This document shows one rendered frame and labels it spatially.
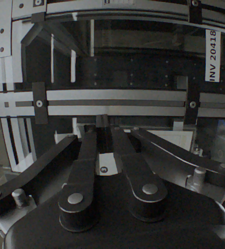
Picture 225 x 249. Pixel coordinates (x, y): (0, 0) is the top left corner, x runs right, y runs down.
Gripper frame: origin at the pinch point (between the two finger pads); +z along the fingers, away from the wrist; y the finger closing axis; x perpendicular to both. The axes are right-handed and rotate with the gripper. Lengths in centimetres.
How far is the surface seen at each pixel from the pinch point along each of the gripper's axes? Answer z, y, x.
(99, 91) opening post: 6.6, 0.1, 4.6
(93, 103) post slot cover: 6.8, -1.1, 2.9
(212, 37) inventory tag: 4.4, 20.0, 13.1
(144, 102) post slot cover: 5.9, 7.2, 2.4
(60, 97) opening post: 7.3, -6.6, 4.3
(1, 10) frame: 7.9, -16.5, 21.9
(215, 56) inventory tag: 4.3, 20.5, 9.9
